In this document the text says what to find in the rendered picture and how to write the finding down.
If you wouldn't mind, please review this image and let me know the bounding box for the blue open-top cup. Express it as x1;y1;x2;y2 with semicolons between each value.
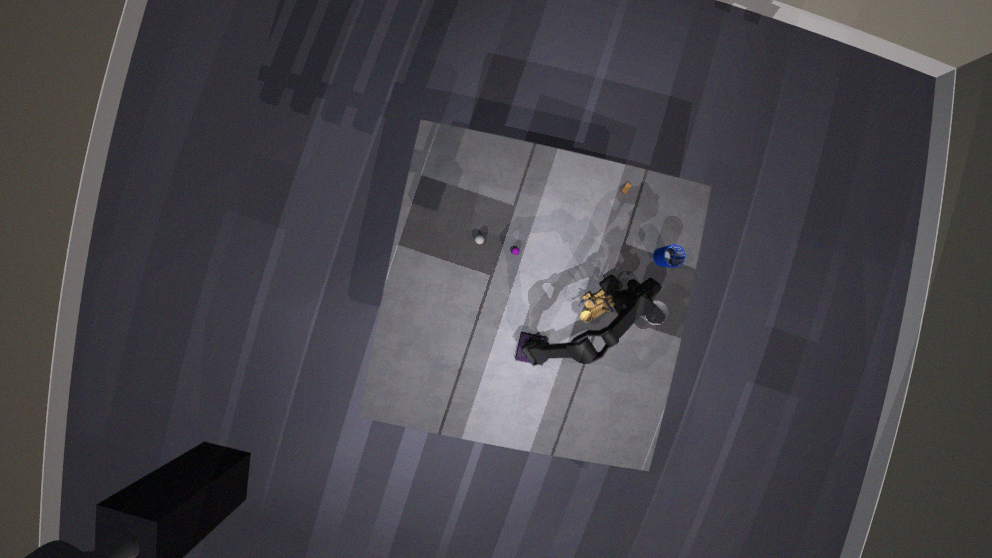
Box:
652;245;685;267

